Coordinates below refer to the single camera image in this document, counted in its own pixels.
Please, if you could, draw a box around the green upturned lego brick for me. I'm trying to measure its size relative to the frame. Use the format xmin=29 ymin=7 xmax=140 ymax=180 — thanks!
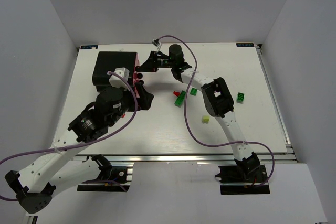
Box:
xmin=236 ymin=92 xmax=245 ymax=103

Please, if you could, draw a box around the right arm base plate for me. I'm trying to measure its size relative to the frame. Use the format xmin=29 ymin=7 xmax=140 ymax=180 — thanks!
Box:
xmin=215 ymin=165 xmax=270 ymax=195

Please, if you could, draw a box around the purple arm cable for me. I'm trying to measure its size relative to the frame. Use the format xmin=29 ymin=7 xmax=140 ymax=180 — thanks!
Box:
xmin=157 ymin=35 xmax=275 ymax=188
xmin=0 ymin=71 xmax=139 ymax=201

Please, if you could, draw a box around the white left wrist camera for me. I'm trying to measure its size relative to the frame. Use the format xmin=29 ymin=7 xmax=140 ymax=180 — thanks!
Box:
xmin=108 ymin=67 xmax=130 ymax=90

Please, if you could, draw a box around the blue corner label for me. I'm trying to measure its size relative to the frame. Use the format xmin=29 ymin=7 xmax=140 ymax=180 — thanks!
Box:
xmin=236 ymin=42 xmax=255 ymax=47
xmin=80 ymin=45 xmax=98 ymax=50

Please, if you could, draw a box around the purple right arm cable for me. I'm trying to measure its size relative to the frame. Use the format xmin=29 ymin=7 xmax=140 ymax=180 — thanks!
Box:
xmin=157 ymin=35 xmax=275 ymax=188

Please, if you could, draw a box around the long green lego brick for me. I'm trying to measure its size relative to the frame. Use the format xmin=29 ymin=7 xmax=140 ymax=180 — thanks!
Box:
xmin=174 ymin=90 xmax=186 ymax=108

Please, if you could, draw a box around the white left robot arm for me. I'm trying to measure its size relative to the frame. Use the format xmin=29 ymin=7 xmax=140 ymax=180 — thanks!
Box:
xmin=5 ymin=82 xmax=154 ymax=214

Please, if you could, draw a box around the black pink drawer cabinet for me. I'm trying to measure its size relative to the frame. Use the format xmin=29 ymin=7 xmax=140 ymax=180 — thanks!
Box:
xmin=92 ymin=51 xmax=144 ymax=111

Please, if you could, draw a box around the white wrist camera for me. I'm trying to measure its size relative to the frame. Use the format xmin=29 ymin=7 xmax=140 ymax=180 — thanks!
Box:
xmin=108 ymin=67 xmax=130 ymax=90
xmin=152 ymin=39 xmax=161 ymax=47

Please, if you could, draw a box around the pale yellow lego brick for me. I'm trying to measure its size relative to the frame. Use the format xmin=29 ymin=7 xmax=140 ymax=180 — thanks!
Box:
xmin=202 ymin=115 xmax=210 ymax=124

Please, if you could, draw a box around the left blue corner label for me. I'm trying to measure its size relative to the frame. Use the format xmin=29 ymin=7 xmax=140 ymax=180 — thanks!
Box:
xmin=80 ymin=45 xmax=98 ymax=50

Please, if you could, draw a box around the small green square lego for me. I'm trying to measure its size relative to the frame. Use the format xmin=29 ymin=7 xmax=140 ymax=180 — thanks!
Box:
xmin=190 ymin=88 xmax=198 ymax=96

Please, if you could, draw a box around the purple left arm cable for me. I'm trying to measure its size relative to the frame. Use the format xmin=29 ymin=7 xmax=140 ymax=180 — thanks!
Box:
xmin=0 ymin=71 xmax=139 ymax=201

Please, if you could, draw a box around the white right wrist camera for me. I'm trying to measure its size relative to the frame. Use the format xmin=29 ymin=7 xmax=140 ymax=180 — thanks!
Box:
xmin=152 ymin=39 xmax=161 ymax=47

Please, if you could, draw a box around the aluminium table frame rail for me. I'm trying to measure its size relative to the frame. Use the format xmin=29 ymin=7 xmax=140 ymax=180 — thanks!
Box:
xmin=47 ymin=44 xmax=299 ymax=164

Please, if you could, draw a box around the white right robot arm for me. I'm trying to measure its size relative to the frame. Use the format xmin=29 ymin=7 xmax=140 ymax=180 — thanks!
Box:
xmin=138 ymin=40 xmax=260 ymax=181

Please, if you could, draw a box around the right blue corner label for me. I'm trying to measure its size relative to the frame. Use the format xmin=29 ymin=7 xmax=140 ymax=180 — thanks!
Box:
xmin=236 ymin=42 xmax=255 ymax=47

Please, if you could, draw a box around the red wedge lego piece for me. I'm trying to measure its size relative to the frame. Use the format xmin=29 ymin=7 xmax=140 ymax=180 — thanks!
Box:
xmin=173 ymin=91 xmax=180 ymax=97

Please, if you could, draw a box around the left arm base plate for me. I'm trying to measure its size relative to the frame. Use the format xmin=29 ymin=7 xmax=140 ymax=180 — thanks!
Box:
xmin=77 ymin=155 xmax=132 ymax=193

